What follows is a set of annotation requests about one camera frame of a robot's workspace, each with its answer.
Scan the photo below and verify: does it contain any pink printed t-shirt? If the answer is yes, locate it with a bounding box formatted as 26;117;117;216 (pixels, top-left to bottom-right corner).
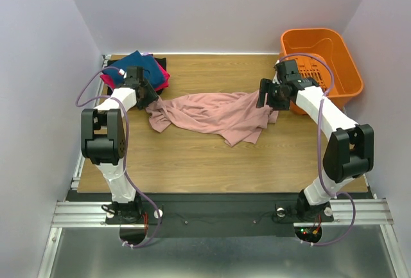
146;91;279;147

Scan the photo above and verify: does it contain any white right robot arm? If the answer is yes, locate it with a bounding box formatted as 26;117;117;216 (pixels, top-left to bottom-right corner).
256;78;374;220

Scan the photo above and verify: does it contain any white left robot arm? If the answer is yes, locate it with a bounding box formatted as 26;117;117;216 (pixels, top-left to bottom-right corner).
81;74;159;224

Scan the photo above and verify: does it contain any folded blue t-shirt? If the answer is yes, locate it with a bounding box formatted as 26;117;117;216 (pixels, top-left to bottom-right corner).
101;50;167;89

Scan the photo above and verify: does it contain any folded red t-shirt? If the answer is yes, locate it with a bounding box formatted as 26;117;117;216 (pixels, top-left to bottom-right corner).
100;56;170;94

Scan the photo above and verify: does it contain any orange plastic basket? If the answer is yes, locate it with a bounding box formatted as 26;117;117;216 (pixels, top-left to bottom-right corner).
280;28;363;109

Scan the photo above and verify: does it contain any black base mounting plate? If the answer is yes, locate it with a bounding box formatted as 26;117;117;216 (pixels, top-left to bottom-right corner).
105;191;335;239

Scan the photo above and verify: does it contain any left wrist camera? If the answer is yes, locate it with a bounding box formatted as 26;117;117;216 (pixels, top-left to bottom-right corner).
125;66;144;81

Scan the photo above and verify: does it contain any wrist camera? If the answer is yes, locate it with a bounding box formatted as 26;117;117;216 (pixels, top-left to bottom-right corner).
274;60;301;84
125;66;144;81

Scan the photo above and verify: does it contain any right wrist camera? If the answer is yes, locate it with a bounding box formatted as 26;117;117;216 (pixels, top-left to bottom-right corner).
274;60;301;84

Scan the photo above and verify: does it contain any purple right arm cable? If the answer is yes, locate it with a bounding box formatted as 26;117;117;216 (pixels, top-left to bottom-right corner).
275;53;356;247

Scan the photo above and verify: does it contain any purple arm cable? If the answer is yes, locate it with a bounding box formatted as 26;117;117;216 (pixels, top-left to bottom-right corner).
275;53;356;247
75;68;161;249

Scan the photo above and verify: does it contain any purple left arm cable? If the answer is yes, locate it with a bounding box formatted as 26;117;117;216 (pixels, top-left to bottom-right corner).
75;68;161;249

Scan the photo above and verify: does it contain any aluminium front rail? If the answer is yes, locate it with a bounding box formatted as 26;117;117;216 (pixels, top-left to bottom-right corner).
52;199;394;228

